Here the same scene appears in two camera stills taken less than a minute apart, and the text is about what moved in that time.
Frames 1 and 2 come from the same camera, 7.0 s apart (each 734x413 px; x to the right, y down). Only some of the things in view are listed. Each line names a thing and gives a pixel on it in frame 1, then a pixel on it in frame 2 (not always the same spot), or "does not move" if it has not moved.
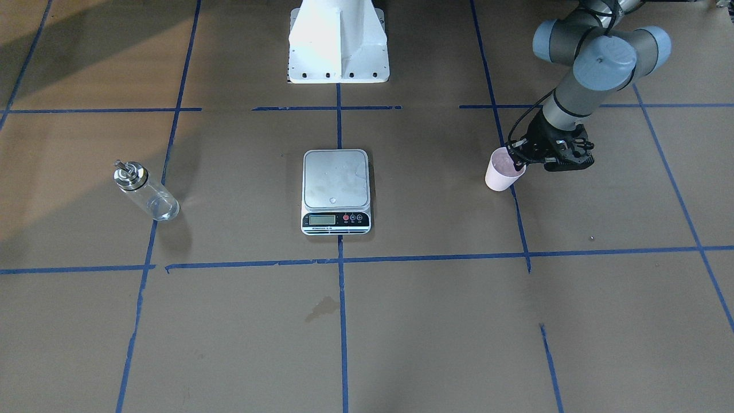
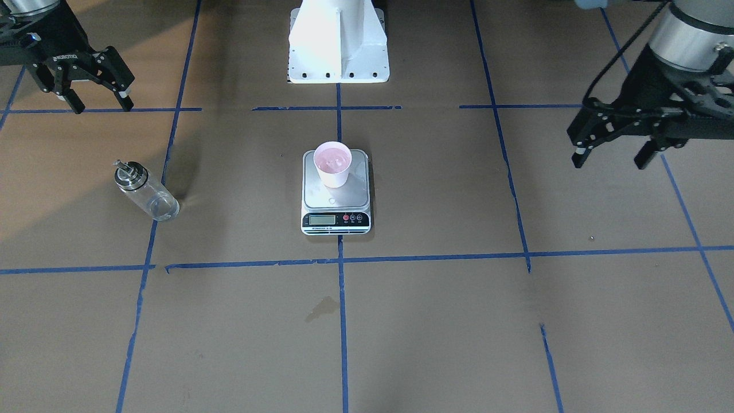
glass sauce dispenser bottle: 132,178 does not move
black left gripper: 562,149 -> 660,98
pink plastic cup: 500,172 -> 333,159
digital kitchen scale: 336,192 does not move
